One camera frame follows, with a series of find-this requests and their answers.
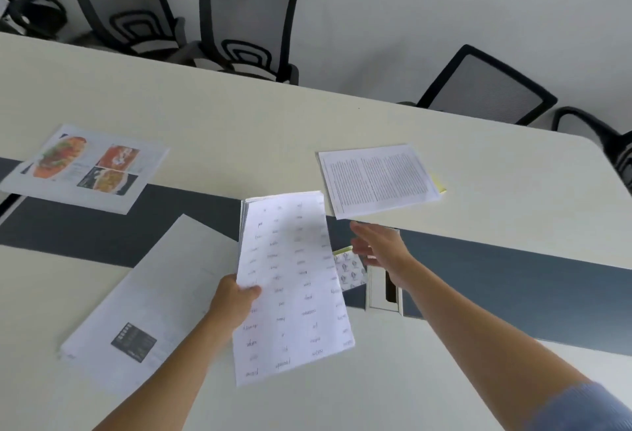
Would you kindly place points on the person's left hand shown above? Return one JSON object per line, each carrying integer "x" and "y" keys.
{"x": 231, "y": 300}

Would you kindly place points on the person's right hand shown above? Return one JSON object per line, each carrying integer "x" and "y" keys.
{"x": 386, "y": 249}

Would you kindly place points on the person's left thumb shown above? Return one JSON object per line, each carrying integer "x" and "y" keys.
{"x": 249, "y": 291}

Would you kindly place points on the person's right fingers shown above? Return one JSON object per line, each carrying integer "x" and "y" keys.
{"x": 364, "y": 242}

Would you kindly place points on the white handwritten paper sheets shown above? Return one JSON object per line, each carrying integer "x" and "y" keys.
{"x": 291, "y": 287}

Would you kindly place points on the person's left forearm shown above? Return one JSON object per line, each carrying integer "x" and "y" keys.
{"x": 170, "y": 372}

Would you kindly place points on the person's right forearm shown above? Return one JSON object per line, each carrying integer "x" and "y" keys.
{"x": 498, "y": 351}

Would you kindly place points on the patterned white card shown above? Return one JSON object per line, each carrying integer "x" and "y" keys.
{"x": 350, "y": 270}

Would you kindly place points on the white text-printed paper sheet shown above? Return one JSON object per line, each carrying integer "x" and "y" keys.
{"x": 377, "y": 180}

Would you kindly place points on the yellow paper sheet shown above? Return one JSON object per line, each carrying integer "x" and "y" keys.
{"x": 439, "y": 184}

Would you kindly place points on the white paper with black square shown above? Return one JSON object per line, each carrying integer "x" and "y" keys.
{"x": 148, "y": 307}

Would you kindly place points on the paper sheet with food photos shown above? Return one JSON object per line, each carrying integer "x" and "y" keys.
{"x": 84, "y": 167}

